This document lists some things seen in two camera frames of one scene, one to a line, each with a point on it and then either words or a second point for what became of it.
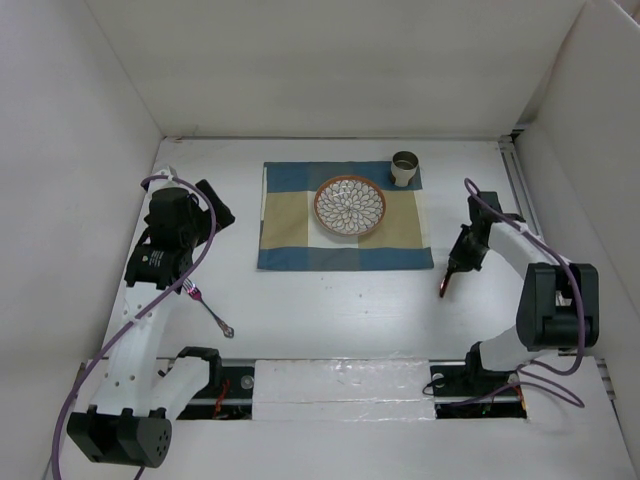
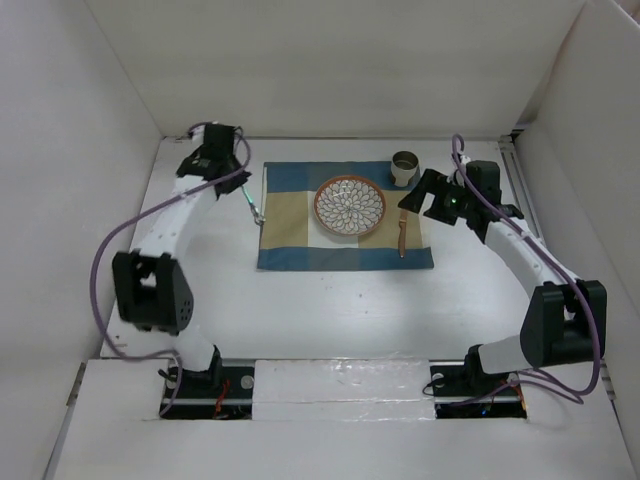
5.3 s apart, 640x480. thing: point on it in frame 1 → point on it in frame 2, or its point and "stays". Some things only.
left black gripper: x=223 y=214 → x=241 y=178
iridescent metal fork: x=196 y=294 → x=257 y=216
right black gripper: x=459 y=261 → x=430 y=182
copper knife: x=444 y=283 → x=402 y=233
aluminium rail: x=518 y=184 stays
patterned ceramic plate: x=349 y=205 stays
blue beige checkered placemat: x=291 y=237 stays
